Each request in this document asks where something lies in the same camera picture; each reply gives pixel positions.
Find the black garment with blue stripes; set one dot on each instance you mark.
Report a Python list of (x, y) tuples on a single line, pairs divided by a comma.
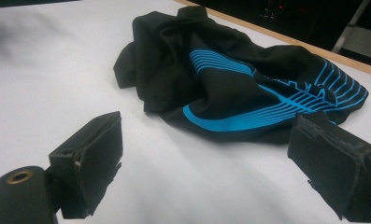
[(236, 81)]

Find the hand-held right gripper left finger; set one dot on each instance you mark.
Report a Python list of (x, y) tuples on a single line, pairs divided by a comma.
[(89, 165)]

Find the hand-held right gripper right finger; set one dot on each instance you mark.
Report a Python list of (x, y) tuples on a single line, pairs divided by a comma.
[(332, 165)]

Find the metal stand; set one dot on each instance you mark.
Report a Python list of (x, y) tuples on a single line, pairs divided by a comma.
[(357, 31)]

